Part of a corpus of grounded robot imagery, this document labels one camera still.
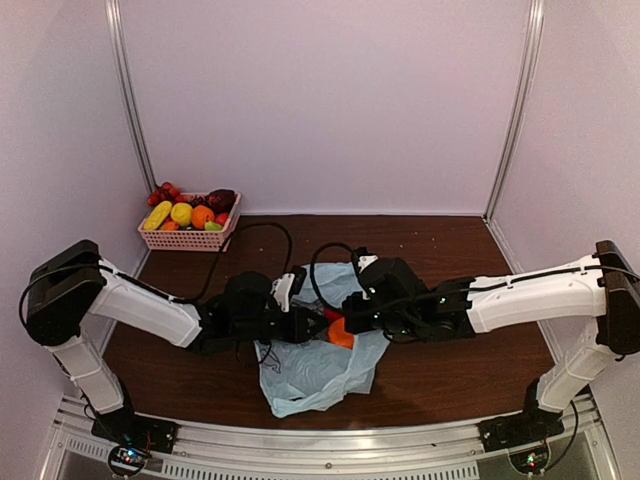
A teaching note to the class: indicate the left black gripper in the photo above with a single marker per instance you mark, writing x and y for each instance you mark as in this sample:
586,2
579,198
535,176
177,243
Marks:
298,330

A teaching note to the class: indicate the dark red apple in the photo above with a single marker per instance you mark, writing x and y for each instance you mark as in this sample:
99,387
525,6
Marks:
221,200

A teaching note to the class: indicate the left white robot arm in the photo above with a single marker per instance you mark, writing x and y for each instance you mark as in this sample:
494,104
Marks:
79,282

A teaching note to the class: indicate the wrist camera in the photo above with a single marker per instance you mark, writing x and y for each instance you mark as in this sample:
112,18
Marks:
361,258
287,286

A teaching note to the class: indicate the orange green mango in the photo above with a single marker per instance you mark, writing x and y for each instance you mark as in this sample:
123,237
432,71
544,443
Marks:
170,226

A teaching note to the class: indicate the orange fruit in basket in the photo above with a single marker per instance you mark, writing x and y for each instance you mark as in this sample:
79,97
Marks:
200,216

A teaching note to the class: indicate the yellow lemon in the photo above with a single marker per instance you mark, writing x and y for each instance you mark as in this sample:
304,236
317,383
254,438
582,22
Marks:
181,213

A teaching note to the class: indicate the left aluminium corner post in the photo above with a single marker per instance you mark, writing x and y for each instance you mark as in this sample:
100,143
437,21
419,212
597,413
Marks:
118,41

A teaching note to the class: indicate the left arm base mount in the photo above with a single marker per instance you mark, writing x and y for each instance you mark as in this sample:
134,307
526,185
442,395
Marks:
125,427

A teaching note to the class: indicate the right aluminium corner post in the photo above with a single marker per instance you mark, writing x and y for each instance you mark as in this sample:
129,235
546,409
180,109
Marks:
529,61

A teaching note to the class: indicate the dark purple grapes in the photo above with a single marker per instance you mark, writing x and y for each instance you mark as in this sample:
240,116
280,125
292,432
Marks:
199,200

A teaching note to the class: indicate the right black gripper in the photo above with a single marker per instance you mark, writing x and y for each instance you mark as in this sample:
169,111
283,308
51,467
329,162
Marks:
355,321

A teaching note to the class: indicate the aluminium corner post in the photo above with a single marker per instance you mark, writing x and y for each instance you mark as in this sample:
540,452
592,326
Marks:
118,41
529,61

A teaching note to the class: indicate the front aluminium rail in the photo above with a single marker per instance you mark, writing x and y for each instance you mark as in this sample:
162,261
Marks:
451,450

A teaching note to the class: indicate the pink perforated plastic basket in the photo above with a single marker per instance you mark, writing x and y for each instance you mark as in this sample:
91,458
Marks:
193,240

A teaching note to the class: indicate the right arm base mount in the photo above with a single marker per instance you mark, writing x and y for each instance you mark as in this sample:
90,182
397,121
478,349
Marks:
530,425

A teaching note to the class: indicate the light blue printed plastic bag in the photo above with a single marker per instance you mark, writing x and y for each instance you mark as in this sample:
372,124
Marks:
314,376

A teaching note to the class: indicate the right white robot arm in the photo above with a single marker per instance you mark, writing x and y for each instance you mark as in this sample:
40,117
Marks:
600,287

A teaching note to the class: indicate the red peach in basket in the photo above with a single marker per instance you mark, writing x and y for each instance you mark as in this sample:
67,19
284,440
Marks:
221,219

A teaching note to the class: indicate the green pear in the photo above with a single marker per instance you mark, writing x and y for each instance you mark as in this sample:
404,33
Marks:
213,226

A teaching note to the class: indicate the red lychee bunch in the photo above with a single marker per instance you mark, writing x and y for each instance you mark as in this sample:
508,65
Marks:
165,192

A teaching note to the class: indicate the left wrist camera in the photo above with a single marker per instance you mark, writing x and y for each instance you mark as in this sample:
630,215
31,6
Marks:
287,286

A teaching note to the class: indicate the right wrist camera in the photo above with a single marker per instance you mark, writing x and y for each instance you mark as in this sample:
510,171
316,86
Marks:
361,258

